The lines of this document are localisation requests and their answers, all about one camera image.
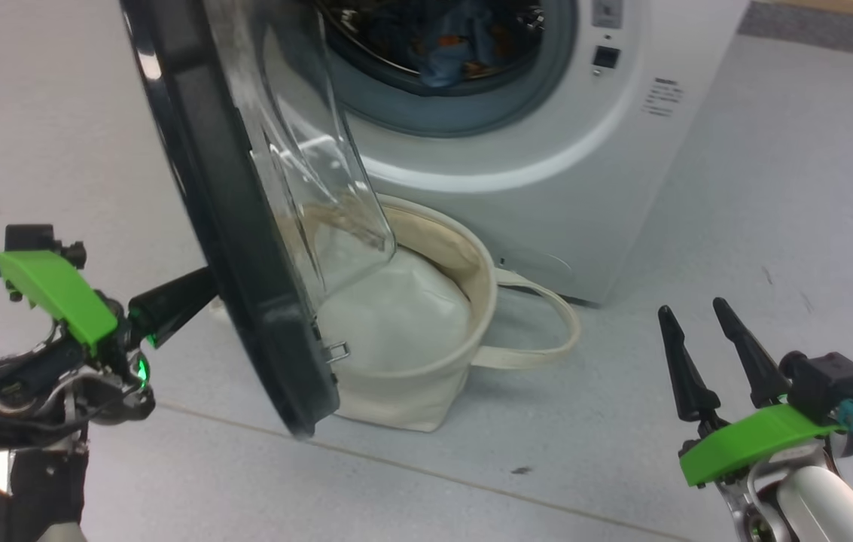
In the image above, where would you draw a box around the cream canvas laundry basket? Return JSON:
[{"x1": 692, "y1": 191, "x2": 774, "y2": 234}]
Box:
[{"x1": 208, "y1": 193, "x2": 582, "y2": 434}]

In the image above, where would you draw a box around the white front-load washing machine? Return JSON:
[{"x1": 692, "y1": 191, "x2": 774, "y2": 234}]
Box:
[{"x1": 260, "y1": 0, "x2": 752, "y2": 307}]

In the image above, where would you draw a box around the black round glass washer door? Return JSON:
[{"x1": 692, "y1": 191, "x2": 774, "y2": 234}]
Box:
[{"x1": 119, "y1": 0, "x2": 398, "y2": 440}]

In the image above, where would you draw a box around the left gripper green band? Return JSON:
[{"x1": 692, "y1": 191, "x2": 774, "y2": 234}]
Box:
[{"x1": 0, "y1": 251, "x2": 221, "y2": 426}]

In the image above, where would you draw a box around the blue garment with orange print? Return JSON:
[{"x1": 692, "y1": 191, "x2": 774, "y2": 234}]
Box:
[{"x1": 366, "y1": 0, "x2": 547, "y2": 89}]

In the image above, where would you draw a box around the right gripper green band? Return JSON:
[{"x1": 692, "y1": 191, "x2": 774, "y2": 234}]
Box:
[{"x1": 657, "y1": 297, "x2": 846, "y2": 542}]

